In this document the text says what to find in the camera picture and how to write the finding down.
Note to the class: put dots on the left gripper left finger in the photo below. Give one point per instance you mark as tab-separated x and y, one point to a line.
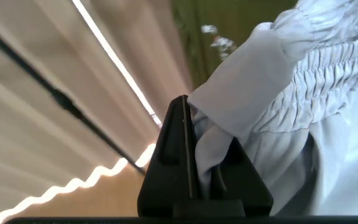
166	174

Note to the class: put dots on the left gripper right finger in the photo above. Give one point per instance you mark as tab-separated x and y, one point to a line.
244	183

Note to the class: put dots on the pale grey garment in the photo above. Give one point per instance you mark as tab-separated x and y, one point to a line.
322	124

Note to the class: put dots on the green long-sleeved shirt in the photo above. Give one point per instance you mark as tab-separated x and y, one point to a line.
244	15

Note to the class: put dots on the black clothes rack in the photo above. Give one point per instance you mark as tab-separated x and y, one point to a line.
64	101

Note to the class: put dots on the beige curtain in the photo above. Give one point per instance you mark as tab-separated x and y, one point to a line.
42	140

